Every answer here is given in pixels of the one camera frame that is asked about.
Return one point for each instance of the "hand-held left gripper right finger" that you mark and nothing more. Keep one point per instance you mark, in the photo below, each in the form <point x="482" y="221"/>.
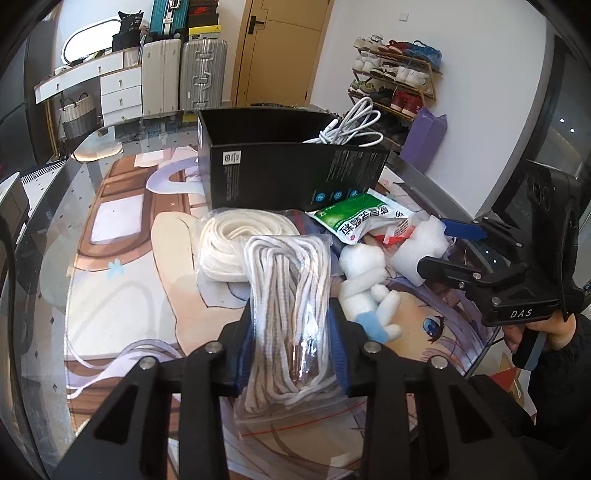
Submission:
<point x="344" y="364"/>

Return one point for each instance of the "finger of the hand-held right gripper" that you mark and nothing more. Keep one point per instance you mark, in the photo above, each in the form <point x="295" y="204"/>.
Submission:
<point x="455" y="272"/>
<point x="461" y="227"/>

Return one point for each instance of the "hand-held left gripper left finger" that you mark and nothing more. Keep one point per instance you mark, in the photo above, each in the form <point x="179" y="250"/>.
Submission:
<point x="242" y="350"/>

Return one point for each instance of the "white foam roll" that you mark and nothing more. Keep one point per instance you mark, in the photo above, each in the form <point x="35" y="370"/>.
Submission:
<point x="425" y="249"/>

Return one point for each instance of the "red and white packet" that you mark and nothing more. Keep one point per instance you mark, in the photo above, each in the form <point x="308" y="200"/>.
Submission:
<point x="392" y="235"/>

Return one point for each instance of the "bag of striped shoelaces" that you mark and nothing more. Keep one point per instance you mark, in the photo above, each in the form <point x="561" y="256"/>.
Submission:
<point x="286" y="286"/>

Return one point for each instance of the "white plush toy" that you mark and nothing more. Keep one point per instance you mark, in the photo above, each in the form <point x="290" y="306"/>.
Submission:
<point x="364" y="277"/>

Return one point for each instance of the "green plastic packet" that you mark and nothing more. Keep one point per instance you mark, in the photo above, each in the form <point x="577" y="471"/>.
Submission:
<point x="351" y="217"/>

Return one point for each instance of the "black cardboard box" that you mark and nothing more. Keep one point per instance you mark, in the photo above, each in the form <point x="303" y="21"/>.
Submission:
<point x="268" y="175"/>

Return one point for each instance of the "person's right forearm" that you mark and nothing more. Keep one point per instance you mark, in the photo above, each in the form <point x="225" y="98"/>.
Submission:
<point x="563" y="415"/>

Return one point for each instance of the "person's right hand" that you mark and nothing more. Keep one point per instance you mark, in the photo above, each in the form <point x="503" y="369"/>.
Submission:
<point x="558" y="334"/>

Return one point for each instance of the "purple bag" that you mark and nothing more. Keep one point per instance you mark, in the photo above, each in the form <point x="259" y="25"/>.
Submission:
<point x="425" y="138"/>

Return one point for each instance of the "printed desk mat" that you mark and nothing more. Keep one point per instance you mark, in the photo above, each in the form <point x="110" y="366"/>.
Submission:
<point x="138" y="258"/>

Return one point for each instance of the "wooden shoe rack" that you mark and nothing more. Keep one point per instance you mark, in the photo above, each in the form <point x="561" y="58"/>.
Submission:
<point x="433" y="87"/>

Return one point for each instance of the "wooden door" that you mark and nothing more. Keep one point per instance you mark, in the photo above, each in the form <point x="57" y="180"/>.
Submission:
<point x="277" y="60"/>

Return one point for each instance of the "white side table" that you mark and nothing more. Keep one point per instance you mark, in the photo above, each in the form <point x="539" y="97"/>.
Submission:
<point x="11" y="198"/>

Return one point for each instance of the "silver suitcase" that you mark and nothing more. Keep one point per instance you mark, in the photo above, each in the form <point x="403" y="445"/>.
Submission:
<point x="203" y="74"/>

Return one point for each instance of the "white suitcase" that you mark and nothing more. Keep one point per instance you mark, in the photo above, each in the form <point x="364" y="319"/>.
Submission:
<point x="161" y="78"/>

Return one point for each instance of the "woven basket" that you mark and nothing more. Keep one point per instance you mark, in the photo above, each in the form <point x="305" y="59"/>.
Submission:
<point x="76" y="120"/>

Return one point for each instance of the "white dresser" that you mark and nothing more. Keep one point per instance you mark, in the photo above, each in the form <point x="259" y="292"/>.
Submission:
<point x="120" y="87"/>

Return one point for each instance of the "stack of shoe boxes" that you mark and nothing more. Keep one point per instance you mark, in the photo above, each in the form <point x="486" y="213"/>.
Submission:
<point x="203" y="18"/>

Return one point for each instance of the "black bag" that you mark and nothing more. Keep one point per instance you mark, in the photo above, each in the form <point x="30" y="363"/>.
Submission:
<point x="127" y="34"/>

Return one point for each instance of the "teal suitcase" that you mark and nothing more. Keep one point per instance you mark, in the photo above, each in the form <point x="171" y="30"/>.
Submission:
<point x="161" y="18"/>

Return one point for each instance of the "oval mirror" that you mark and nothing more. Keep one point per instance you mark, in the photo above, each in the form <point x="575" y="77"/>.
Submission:
<point x="87" y="37"/>

